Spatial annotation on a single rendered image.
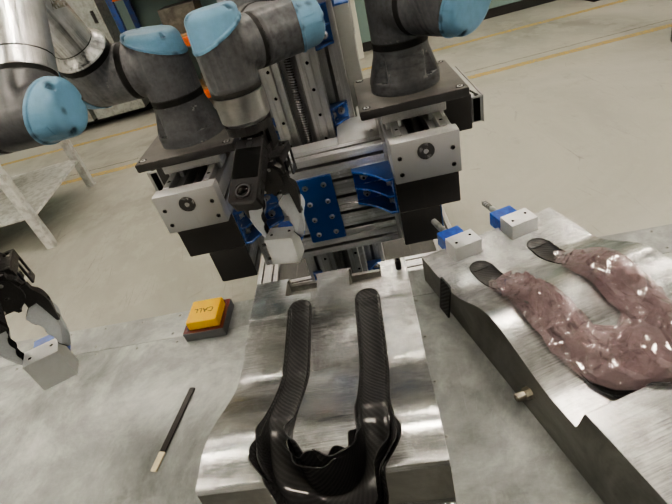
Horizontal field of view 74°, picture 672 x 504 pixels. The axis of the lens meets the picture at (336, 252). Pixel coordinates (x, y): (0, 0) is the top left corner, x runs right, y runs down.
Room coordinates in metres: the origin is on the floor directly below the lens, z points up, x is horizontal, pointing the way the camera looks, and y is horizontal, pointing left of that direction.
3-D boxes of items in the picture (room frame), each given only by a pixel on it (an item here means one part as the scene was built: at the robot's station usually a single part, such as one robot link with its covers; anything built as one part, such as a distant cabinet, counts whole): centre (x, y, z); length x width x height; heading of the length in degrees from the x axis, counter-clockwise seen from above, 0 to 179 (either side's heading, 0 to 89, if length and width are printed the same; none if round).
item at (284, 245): (0.70, 0.07, 0.93); 0.13 x 0.05 x 0.05; 161
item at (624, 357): (0.39, -0.30, 0.90); 0.26 x 0.18 x 0.08; 8
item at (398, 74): (0.99, -0.25, 1.09); 0.15 x 0.15 x 0.10
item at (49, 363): (0.57, 0.47, 0.93); 0.13 x 0.05 x 0.05; 18
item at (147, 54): (1.05, 0.25, 1.20); 0.13 x 0.12 x 0.14; 80
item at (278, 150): (0.69, 0.07, 1.09); 0.09 x 0.08 x 0.12; 161
